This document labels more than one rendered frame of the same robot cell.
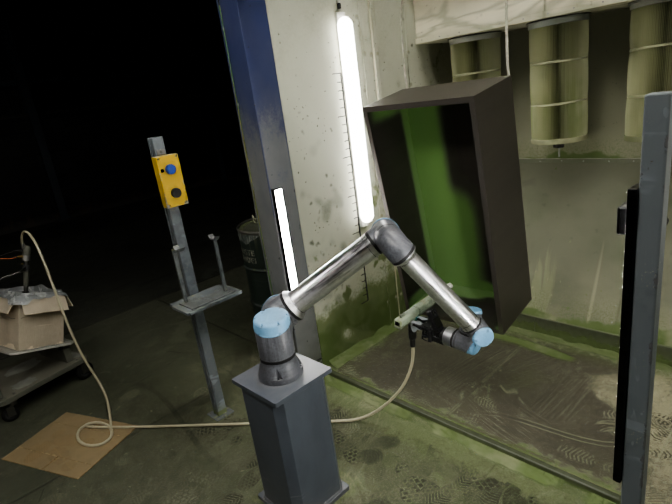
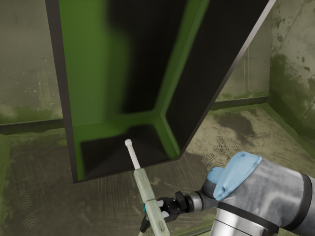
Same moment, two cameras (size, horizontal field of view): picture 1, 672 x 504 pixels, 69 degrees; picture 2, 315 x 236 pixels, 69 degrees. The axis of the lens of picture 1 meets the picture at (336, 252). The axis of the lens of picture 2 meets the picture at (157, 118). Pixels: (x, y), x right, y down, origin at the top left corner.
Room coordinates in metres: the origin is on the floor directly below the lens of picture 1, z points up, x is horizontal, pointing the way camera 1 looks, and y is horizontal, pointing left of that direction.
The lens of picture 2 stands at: (2.16, 0.12, 1.52)
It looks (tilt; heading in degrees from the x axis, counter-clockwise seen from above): 41 degrees down; 285
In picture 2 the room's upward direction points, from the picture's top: 12 degrees clockwise
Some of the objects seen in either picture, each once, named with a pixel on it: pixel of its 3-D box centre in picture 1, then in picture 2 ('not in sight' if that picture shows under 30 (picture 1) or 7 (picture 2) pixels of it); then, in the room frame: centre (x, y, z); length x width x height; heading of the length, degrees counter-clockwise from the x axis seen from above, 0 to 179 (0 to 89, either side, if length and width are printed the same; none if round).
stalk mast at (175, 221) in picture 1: (190, 287); not in sight; (2.55, 0.82, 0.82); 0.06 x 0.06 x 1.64; 42
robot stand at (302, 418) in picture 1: (293, 436); not in sight; (1.83, 0.30, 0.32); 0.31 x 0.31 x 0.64; 42
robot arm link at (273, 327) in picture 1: (273, 333); not in sight; (1.84, 0.30, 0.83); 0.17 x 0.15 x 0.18; 0
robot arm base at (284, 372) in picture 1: (279, 363); not in sight; (1.83, 0.30, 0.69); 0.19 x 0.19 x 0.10
